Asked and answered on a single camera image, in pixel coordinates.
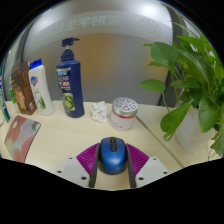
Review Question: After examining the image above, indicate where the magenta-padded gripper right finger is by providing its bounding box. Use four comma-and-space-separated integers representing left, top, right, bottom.
124, 143, 171, 190

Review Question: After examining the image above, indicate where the green plant in white pot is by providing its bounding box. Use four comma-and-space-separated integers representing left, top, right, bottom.
136, 22, 224, 158

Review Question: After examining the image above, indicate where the dark blue pump bottle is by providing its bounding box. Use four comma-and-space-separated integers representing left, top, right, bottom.
55, 37, 86, 119

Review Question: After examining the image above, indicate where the small round lidded jar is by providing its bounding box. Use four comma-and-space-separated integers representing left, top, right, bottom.
109, 96, 139, 132

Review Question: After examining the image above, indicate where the crumpled white tissue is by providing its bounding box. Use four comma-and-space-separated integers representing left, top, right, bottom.
89, 101, 111, 123

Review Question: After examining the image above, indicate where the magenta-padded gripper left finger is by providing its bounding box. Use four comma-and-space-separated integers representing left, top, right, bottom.
54, 142, 101, 190

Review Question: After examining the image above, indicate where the pastel floral print mouse pad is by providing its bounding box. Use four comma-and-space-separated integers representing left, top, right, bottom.
3, 115, 42, 164

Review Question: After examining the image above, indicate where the brown cardboard snack box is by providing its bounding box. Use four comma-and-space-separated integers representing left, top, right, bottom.
10, 61, 38, 116

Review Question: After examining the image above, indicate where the white green shuttlecock tube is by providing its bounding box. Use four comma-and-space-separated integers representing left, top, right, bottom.
0, 64, 11, 123

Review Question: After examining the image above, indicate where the white bottle with blue cap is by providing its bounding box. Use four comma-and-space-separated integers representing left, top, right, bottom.
28, 58, 56, 117

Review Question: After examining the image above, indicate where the blue and black computer mouse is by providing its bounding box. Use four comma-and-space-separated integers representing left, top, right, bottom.
98, 136, 128, 175

